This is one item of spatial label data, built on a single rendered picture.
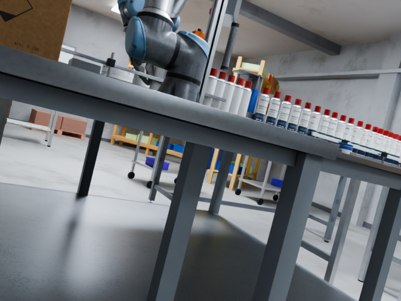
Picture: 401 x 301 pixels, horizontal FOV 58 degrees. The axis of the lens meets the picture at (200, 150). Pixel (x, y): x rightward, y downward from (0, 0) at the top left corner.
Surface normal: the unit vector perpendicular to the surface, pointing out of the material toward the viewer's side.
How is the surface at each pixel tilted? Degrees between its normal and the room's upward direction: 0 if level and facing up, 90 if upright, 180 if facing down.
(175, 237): 90
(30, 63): 90
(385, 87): 90
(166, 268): 90
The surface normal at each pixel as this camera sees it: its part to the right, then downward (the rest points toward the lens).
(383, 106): -0.87, -0.20
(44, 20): 0.39, 0.14
